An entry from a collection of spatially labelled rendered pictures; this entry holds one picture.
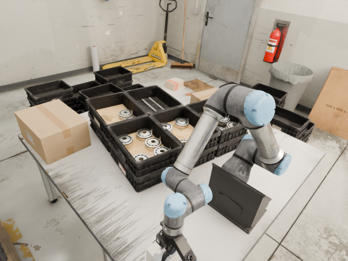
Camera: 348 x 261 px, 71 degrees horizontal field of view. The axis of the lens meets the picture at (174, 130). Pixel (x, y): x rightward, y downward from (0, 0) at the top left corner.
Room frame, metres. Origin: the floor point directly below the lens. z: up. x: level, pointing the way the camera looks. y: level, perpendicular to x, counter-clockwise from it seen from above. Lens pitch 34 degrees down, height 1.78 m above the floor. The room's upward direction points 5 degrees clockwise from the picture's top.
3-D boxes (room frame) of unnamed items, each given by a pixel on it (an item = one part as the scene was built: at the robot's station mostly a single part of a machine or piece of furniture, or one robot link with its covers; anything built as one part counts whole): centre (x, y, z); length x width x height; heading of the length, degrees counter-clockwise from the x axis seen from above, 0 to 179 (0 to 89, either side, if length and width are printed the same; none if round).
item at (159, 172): (1.16, 0.18, 0.76); 0.40 x 0.30 x 0.12; 37
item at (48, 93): (2.33, 1.37, 0.37); 0.40 x 0.30 x 0.45; 138
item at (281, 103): (2.75, -1.09, 0.37); 0.42 x 0.34 x 0.46; 48
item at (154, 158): (1.16, 0.18, 0.92); 0.40 x 0.30 x 0.02; 37
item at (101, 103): (1.48, 0.42, 0.87); 0.40 x 0.30 x 0.11; 37
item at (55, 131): (1.33, 0.81, 0.80); 0.40 x 0.30 x 0.20; 50
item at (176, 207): (0.54, -0.03, 1.08); 0.09 x 0.08 x 0.11; 130
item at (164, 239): (0.54, -0.02, 0.92); 0.09 x 0.08 x 0.12; 48
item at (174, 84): (2.39, 0.04, 0.74); 0.16 x 0.12 x 0.07; 143
